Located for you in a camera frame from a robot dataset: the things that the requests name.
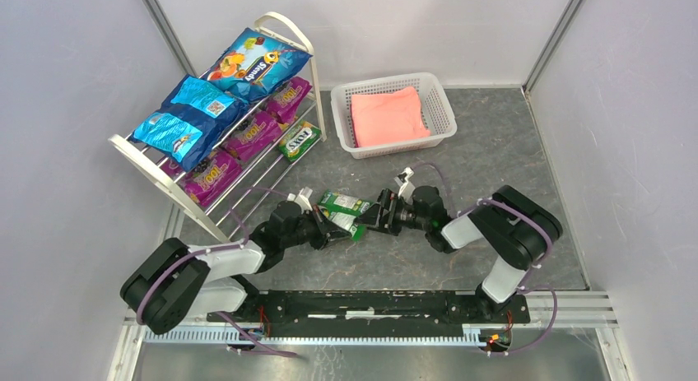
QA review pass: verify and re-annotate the green candy bag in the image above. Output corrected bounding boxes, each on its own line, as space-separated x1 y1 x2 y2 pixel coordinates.
277 119 322 162
318 190 373 242

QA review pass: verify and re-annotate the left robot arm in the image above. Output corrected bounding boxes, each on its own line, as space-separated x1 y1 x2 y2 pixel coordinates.
119 200 351 335

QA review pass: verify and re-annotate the purple candy bag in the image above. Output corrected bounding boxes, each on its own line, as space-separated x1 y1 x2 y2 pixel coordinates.
221 111 282 163
177 150 242 207
264 77 312 124

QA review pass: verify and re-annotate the blue candy bag back side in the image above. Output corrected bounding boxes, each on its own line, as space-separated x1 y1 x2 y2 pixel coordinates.
133 76 249 172

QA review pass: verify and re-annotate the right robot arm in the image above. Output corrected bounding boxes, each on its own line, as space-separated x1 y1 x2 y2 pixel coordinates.
356 185 564 307

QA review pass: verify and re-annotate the blue candy bag with fruits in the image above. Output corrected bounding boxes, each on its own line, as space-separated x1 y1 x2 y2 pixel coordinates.
203 28 311 103

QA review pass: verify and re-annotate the pink folded cloth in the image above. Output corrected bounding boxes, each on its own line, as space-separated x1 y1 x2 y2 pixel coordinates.
351 86 431 147

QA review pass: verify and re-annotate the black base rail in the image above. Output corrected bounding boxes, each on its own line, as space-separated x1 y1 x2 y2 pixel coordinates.
207 290 532 338

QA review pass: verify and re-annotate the cream metal shelf rack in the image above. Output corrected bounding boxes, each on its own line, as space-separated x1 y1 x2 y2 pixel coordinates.
110 12 326 243

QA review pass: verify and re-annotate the white plastic basket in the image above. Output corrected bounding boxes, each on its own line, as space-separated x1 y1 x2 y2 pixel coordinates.
331 72 458 159

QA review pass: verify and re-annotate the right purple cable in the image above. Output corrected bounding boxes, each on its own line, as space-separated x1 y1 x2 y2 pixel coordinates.
410 161 558 358

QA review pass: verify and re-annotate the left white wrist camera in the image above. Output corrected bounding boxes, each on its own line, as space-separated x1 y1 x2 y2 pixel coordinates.
286 187 313 211

